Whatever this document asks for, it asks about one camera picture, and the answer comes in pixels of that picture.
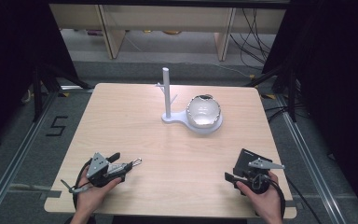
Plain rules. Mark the black curtain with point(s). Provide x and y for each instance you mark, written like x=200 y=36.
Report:
x=338 y=77
x=9 y=62

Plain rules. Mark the person's left hand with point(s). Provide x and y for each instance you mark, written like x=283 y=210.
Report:
x=88 y=199

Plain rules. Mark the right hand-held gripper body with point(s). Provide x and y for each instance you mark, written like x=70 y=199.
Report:
x=250 y=161

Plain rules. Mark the white jewelry stand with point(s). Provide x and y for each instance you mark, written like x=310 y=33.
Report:
x=167 y=93

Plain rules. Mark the light wooden furniture frame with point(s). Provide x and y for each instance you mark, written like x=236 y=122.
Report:
x=167 y=17

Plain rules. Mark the person's right hand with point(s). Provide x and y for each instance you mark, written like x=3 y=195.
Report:
x=267 y=203

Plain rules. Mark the black metal stand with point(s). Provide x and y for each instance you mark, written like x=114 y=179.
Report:
x=291 y=93
x=38 y=93

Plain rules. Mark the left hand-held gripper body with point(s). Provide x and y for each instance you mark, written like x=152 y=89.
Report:
x=97 y=166

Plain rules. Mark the small yellow packet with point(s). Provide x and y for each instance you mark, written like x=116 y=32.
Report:
x=146 y=31

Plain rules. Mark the white eggshell bowl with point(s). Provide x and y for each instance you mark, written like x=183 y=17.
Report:
x=203 y=112

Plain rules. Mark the aluminium floor rail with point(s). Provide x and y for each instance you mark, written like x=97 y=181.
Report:
x=15 y=161
x=310 y=161

